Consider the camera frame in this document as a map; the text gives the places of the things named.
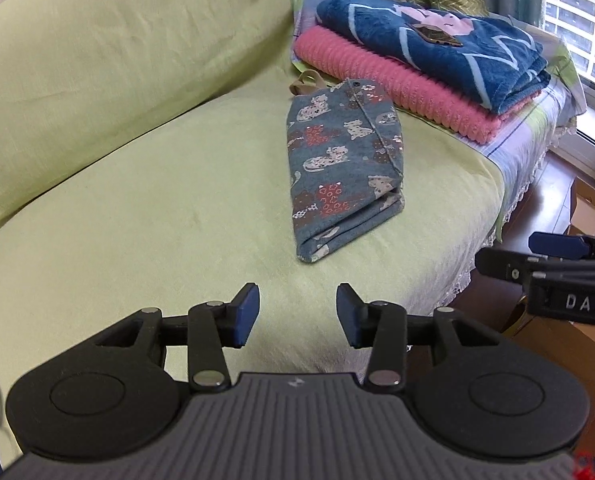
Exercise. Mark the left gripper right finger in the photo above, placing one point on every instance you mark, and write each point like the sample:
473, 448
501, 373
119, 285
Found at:
381, 326

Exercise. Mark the cat print denim tote bag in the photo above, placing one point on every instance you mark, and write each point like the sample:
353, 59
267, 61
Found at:
346, 162

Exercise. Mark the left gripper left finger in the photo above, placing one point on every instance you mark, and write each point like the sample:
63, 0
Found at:
216, 325

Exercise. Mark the blue patterned folded blanket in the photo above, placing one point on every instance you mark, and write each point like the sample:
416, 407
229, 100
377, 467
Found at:
497, 66

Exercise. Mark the pink ribbed folded blanket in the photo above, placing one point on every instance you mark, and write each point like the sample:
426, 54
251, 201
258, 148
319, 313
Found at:
408, 88

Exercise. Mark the light green sofa cover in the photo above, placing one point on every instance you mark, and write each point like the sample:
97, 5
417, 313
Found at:
143, 163

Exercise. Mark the cardboard box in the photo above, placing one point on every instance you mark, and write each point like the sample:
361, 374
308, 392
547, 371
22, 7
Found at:
582, 221

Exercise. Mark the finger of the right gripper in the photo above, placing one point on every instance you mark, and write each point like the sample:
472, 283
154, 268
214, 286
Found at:
572, 247
504, 265

